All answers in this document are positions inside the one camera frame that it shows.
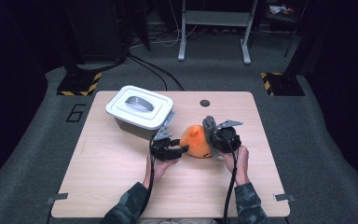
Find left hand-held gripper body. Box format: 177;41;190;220
149;129;172;161

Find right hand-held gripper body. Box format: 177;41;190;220
213;119;244;153

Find orange plush toy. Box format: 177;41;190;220
179;124;213;159

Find grey towel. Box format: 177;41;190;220
201;115;222;158

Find grey plastic storage box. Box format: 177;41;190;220
114;109;175;143

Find white lidded plastic container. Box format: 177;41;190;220
105;85;174;131

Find person's left hand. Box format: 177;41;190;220
142;153;180;189

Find person's right hand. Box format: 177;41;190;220
220;145;250;187

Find black striped stand base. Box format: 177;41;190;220
260;72;306;97
56;72;103;97

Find grey tape strip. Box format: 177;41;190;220
273;193;296;203
46;192;69;205

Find black cabinet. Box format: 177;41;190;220
62;0;129;63

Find white and orange shelf clutter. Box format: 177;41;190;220
268;4;295;16

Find left hand-held gripper cable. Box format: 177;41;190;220
139;139;157;218

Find hand-held gripper cable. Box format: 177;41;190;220
139;139;157;218
223;133;239;224

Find right hand-held gripper cable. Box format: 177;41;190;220
223;133;239;224

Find black floor cables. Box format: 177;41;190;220
127;54;186;91

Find white floor cable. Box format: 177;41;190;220
155;0;199;49

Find white metal table frame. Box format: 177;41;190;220
177;0;259;65

